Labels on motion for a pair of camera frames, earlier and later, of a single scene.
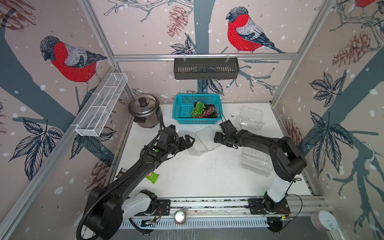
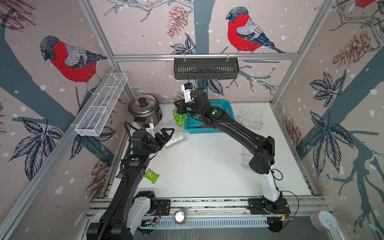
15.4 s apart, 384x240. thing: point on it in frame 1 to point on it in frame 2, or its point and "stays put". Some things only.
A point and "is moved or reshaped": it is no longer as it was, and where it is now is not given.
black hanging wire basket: (206, 68) stays put
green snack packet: (153, 177) stays put
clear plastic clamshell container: (205, 140) is moved or reshaped
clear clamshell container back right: (252, 118) stays put
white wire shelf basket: (104, 98) stays put
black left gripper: (188, 143) to (164, 135)
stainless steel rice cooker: (143, 108) stays put
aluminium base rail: (233, 213) stays put
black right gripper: (217, 137) to (181, 107)
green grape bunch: (198, 110) is moved or reshaped
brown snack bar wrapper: (122, 170) stays put
